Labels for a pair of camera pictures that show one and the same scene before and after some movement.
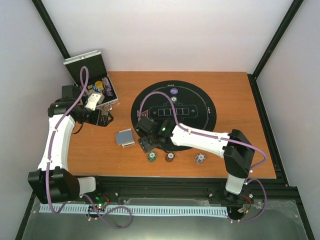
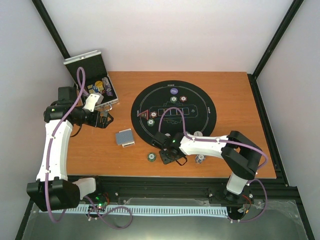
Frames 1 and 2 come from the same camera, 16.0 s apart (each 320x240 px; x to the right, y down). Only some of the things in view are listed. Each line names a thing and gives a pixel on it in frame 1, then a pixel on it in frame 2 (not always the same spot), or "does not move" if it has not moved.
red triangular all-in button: [145, 114] does not move
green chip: [174, 99] does not move
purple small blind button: [174, 91] does not move
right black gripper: [146, 147] -> [165, 159]
